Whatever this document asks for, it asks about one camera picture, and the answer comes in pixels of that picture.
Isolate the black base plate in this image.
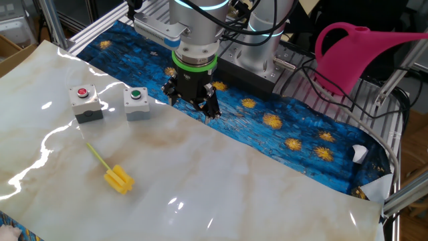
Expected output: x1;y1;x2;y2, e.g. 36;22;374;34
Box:
213;62;285;101

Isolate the glossy marble pattern sheet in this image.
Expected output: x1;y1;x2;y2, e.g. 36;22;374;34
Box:
0;39;385;241

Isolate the aluminium frame profile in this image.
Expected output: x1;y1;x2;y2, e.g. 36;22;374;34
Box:
383;179;428;218

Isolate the aluminium frame post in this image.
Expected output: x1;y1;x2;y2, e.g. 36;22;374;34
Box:
38;0;70;50

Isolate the grey cable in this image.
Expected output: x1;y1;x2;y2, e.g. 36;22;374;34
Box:
300;72;401;183

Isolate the pink plastic watering can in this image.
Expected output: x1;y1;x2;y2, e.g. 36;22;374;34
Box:
314;21;428;98

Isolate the blue starry painting cloth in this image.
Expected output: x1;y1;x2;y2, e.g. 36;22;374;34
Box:
0;19;394;241

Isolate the clear plastic storage box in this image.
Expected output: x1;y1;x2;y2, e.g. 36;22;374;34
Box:
0;0;38;48

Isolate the black table cable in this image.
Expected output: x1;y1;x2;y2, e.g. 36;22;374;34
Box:
280;58;422;121

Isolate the open cardboard box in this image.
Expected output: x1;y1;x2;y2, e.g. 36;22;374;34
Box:
0;33;38;78

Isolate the yellow sponge brush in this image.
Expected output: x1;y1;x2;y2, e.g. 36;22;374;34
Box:
86;142;136;195

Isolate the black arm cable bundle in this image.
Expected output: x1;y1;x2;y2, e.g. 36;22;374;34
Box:
125;0;298;48

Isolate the pink fluffy cloth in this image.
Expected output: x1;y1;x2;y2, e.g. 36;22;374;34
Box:
0;224;23;241

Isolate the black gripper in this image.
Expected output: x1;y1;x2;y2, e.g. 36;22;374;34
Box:
162;63;222;124

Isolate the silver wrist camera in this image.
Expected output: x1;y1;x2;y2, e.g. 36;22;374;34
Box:
132;12;191;51

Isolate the red push button box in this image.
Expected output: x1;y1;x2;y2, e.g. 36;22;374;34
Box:
68;83;104;125

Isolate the green push button box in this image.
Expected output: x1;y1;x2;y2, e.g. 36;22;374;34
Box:
122;86;151;123

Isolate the aluminium diagonal brace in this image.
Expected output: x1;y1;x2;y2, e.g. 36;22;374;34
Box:
373;29;428;108

